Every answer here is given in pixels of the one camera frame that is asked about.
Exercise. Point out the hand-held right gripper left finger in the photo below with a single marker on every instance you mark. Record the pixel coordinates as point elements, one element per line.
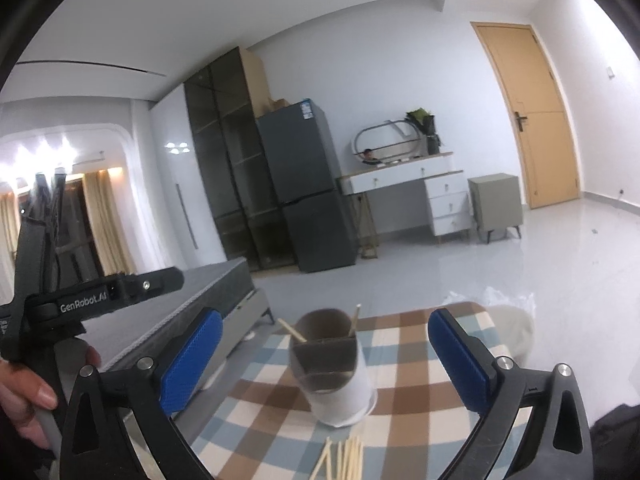
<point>192,355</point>

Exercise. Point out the clear plastic bag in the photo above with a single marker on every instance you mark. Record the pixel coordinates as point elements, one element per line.
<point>500,296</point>

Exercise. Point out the pile of wooden chopsticks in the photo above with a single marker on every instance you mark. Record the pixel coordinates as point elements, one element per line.
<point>345,460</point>

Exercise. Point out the dark glass cabinet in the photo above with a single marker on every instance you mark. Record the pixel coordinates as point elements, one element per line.
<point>220,160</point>

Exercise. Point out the oval mirror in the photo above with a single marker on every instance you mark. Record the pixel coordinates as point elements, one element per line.
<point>385,140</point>

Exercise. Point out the potted plant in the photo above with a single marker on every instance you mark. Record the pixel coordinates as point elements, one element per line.
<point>431,135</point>

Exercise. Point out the plaid tablecloth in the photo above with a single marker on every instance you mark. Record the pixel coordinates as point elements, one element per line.
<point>410,360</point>

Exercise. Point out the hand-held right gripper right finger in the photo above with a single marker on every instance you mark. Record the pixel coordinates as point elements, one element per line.
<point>460,360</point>

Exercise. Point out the white utensil holder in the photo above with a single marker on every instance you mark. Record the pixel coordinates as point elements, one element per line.
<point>345,395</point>

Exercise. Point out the beige curtain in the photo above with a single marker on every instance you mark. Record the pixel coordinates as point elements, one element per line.
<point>105,225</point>
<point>6,240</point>

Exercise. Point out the gold frame stool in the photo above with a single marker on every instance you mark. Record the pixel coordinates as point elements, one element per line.
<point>369,249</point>

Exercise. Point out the white wardrobe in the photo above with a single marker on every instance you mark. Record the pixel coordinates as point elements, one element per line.
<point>170,210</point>

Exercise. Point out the person's left hand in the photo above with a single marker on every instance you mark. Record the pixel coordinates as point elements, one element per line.
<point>22,390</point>

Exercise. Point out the wooden chopstick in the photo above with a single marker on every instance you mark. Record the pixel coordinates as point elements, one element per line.
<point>355,320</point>
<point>292,331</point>

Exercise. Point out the grey bed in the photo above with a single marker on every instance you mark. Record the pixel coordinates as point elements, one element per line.
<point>150,320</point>

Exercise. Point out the dark clothing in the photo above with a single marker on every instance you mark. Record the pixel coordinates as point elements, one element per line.
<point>617,445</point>

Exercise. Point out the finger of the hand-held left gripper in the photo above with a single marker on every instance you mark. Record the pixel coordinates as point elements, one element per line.
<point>31,240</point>
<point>59,195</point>

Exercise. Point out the white dressing table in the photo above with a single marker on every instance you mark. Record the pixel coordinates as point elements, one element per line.
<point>400,175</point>

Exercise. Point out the cardboard box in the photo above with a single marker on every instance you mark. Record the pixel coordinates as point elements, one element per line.
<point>277,105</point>

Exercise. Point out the wooden door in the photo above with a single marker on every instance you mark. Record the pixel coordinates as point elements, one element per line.
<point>535,135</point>

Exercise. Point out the grey nightstand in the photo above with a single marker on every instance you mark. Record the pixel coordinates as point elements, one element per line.
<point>495,202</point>

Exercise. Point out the dark grey refrigerator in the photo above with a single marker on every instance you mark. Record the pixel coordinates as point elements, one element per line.
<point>300,185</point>

